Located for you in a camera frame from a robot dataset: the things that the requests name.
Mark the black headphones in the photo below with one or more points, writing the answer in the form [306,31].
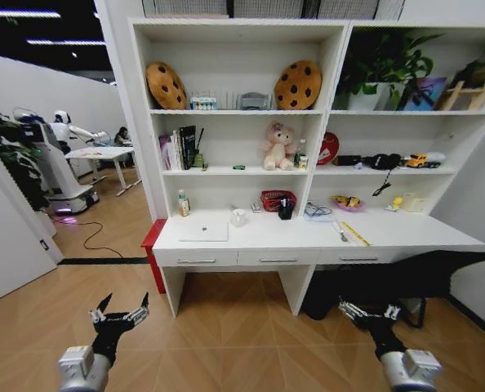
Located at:
[384,161]

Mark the grey desktop device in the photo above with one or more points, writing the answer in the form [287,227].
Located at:
[256,102]

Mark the silver table knife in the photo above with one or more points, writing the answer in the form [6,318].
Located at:
[341,233]

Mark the purple plate with snacks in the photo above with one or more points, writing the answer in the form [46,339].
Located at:
[348,203]

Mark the cream tissue box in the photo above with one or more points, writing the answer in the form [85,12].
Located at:
[415,203]

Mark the white humanoid robot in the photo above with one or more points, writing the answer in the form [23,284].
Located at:
[69,130]

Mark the pink book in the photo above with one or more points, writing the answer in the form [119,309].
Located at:
[165,153]

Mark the white slotted file rack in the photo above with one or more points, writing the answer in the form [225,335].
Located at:
[231,98]

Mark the small green figurine holder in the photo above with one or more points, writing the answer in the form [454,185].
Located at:
[199,160]

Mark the pale blue small box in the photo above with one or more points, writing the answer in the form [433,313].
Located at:
[204,103]

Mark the white desk with drawers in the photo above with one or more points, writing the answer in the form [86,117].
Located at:
[291,239]

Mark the white books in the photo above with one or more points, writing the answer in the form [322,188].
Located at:
[176,150]

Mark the tiny green toy car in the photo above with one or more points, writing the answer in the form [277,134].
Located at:
[238,167]

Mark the pink plush toy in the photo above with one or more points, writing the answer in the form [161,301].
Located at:
[278,147]

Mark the white cup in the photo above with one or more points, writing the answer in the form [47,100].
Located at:
[238,217]

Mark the white table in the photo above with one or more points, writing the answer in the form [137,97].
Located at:
[103,153]

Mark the black wall socket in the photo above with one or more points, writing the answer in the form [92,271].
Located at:
[45,245]

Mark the white wide-bay shelf unit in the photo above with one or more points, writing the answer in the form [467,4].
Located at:
[406,179]

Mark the ceiling light strip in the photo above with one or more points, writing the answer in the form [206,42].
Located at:
[65,42]
[20,14]

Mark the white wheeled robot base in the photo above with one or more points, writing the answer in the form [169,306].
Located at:
[59,175]

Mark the yellow duck toy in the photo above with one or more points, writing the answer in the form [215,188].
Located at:
[395,203]

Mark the person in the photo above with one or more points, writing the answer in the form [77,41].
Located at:
[122,136]

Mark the white narrow-bay shelf unit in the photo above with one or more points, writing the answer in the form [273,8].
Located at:
[242,118]

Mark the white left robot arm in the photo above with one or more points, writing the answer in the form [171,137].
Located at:
[77,369]

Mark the large green leafy plant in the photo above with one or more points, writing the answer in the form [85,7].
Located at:
[10,155]

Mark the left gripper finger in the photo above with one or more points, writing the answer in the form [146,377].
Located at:
[98,314]
[141,315]

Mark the black stick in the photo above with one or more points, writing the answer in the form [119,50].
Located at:
[199,141]

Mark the red mesh basket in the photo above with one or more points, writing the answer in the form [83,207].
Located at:
[272,199]

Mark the grey storage box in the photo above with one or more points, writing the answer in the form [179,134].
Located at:
[350,9]
[269,8]
[191,8]

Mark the black pen holder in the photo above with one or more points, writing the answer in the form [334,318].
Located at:
[285,210]

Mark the chocolate chip cookie pillow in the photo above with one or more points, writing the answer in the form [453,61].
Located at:
[165,86]
[299,85]

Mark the black rectangular box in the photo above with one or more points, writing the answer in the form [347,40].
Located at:
[347,160]

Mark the drink bottle with green cap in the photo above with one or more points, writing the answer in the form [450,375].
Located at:
[183,204]

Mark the dark painted canvas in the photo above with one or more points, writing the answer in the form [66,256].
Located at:
[475,73]

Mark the purple blue picture card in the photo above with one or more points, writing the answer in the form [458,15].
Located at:
[424,94]

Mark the green potted plant white pot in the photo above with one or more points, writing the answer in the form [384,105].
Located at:
[383,65]

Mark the white laptop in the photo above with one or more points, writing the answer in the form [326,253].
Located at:
[204,232]

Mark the yellow toy truck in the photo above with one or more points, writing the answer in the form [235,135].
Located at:
[418,160]

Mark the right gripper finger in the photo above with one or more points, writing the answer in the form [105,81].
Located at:
[392,312]
[352,310]

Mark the small wooden easel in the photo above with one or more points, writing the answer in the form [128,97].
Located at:
[467,96]

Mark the yellow ruler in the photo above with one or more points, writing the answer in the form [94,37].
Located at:
[355,234]

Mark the small yellow white box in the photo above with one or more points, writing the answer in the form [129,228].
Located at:
[303,163]

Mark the black bag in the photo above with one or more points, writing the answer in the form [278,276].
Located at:
[320,294]

